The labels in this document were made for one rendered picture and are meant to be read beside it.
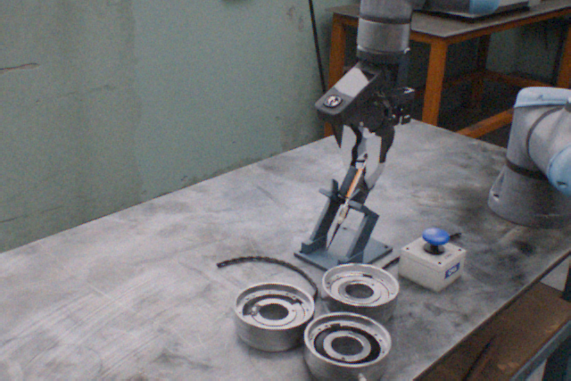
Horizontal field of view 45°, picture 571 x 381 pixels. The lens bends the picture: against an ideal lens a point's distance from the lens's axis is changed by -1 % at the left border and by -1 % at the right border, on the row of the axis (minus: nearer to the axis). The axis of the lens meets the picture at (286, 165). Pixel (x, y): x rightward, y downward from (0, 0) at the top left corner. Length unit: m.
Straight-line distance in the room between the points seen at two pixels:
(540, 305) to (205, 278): 0.78
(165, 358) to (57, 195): 1.73
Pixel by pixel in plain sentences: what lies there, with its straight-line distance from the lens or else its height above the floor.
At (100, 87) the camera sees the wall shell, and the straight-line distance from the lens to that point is 2.55.
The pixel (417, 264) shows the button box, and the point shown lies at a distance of 1.06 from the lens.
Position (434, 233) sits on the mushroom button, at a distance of 1.06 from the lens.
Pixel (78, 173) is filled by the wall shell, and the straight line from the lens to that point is 2.60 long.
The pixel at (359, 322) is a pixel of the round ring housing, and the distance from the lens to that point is 0.92.
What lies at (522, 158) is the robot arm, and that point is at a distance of 1.28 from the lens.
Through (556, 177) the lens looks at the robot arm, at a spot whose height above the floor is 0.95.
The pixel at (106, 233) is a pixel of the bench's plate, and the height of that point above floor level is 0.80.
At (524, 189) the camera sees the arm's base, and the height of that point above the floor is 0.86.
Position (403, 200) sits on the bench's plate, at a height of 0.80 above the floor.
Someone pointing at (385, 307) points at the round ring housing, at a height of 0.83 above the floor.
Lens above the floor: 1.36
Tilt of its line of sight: 23 degrees down
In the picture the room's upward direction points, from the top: 3 degrees clockwise
